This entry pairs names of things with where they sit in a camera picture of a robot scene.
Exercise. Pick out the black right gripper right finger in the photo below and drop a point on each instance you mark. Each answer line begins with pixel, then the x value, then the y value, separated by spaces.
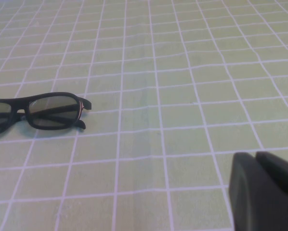
pixel 281 168

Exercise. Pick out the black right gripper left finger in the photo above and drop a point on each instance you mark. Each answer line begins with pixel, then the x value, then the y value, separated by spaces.
pixel 259 199

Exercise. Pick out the black frame sunglasses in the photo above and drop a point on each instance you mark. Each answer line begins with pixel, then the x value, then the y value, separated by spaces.
pixel 53 95

